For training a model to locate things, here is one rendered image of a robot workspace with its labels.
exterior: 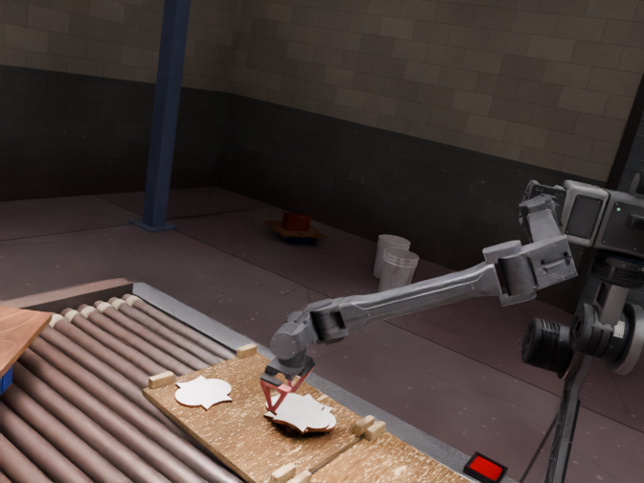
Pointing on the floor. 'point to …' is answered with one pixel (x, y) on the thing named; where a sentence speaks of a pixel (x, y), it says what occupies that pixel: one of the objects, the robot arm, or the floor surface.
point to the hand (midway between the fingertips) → (283, 398)
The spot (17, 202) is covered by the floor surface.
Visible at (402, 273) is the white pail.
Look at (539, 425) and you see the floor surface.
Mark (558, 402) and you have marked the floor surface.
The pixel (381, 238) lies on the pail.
